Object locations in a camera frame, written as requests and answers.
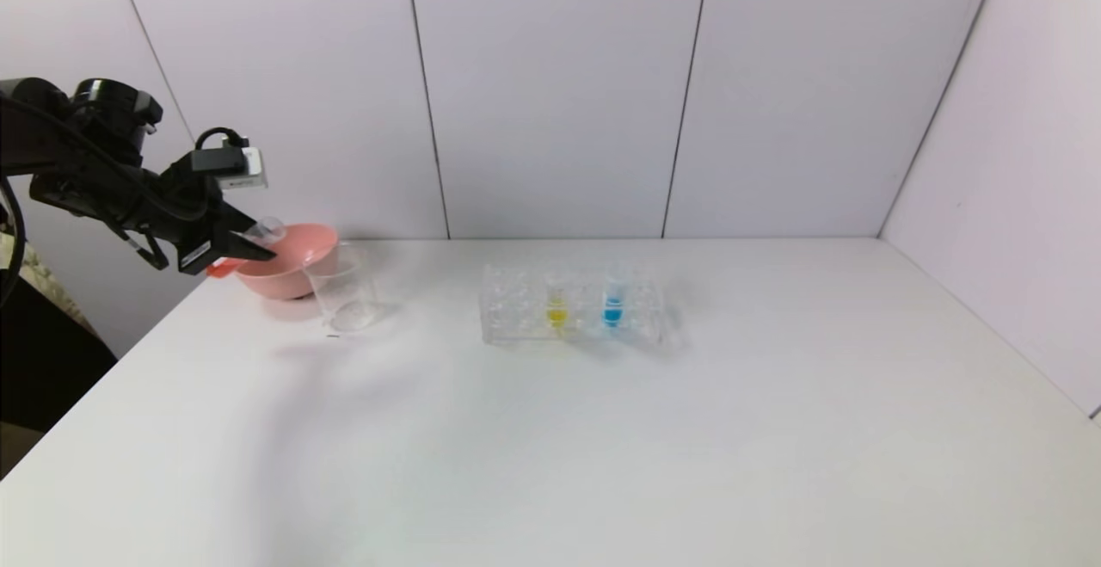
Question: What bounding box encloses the black background furniture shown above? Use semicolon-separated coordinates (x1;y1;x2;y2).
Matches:
0;279;118;432

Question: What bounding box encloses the clear acrylic test tube rack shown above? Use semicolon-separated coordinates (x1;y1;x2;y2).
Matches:
479;262;686;349

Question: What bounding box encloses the blue pigment test tube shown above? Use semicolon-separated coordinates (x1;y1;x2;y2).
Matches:
601;262;627;329

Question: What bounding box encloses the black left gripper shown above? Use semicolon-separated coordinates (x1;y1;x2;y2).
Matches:
141;169;276;276

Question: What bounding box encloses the black camera cable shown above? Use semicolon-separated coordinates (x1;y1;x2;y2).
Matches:
0;94;252;305

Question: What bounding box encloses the pink plastic bowl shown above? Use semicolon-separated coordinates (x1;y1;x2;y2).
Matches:
232;223;341;301

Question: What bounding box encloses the yellow pigment test tube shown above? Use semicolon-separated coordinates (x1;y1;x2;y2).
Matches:
545;262;570;332

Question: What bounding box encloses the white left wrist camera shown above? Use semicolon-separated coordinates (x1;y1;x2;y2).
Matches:
191;144;268;192

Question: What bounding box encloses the red pigment test tube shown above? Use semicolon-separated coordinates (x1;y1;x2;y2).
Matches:
206;216;287;280

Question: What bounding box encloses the clear glass beaker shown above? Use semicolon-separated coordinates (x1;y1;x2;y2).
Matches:
304;243;383;334

